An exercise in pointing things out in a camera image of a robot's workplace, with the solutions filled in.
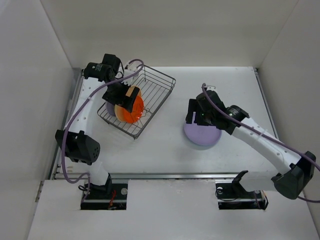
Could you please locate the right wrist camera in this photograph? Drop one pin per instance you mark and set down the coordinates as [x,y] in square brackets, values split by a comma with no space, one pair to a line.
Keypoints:
[211,88]

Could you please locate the rear purple plate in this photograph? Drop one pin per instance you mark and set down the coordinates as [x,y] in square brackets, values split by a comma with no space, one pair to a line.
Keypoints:
[110,109]

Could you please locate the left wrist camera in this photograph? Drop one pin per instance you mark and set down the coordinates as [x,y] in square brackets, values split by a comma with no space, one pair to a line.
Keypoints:
[131,67]

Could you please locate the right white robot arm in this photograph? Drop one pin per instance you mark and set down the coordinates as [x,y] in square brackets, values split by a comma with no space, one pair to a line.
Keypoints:
[294,169]

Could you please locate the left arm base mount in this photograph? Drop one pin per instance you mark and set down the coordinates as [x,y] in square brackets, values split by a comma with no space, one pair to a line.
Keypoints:
[112,197]

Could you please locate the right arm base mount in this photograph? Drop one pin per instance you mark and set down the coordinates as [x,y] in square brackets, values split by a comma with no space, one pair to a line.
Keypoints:
[230,199]

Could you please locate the blue plate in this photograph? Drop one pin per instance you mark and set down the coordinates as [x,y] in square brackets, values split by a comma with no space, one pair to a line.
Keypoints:
[201,147]

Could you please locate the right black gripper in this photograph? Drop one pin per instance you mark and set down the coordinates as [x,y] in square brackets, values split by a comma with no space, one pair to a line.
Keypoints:
[193,105]

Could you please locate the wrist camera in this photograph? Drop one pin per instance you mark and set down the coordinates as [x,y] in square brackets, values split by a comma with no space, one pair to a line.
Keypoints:
[131,67]
[211,88]

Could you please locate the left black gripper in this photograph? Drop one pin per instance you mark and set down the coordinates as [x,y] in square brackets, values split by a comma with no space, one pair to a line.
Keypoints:
[127,104]

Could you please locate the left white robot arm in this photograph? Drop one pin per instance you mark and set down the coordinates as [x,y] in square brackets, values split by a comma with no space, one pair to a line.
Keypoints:
[79,151]

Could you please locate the orange plate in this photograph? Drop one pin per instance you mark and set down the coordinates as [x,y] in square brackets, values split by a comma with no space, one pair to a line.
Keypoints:
[137,111]

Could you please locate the light purple plate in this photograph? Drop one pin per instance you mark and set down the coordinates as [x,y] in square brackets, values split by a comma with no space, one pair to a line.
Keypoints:
[205,136]

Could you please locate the grey wire dish rack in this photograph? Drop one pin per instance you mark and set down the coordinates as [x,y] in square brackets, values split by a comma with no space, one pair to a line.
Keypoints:
[155,87]

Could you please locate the yellow plate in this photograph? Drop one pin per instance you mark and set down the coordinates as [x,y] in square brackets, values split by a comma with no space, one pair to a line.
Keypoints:
[119,109]

